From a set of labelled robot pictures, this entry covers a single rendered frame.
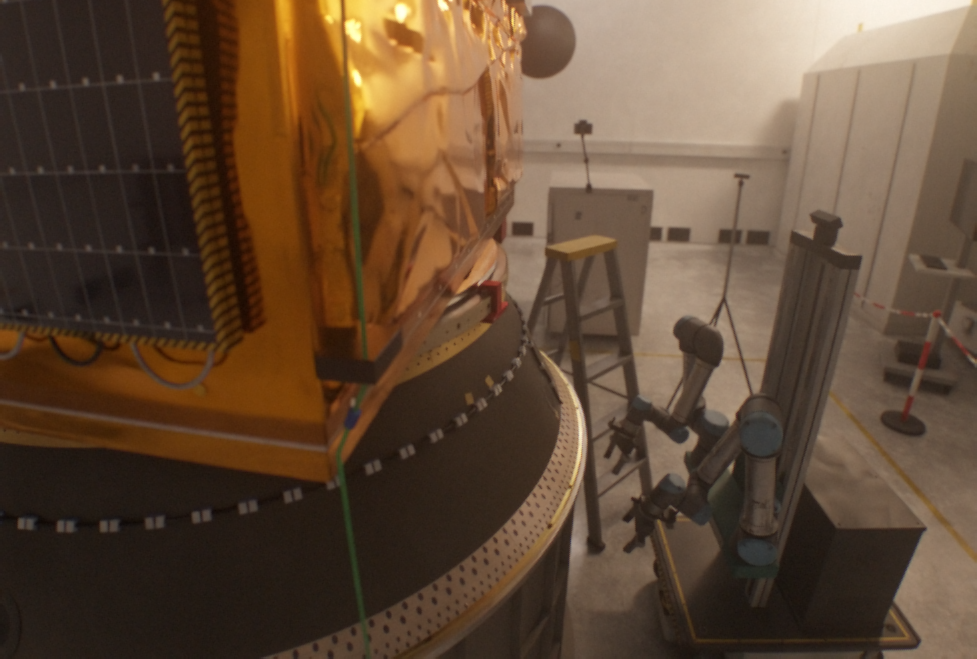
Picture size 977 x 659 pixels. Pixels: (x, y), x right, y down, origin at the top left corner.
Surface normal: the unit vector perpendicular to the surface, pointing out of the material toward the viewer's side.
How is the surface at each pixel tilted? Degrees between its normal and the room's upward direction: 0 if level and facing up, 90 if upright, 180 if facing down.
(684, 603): 0
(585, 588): 0
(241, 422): 90
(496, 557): 43
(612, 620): 0
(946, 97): 90
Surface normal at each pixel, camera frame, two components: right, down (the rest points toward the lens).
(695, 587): 0.00, -0.94
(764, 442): -0.48, 0.17
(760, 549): -0.44, 0.42
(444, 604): 0.44, -0.51
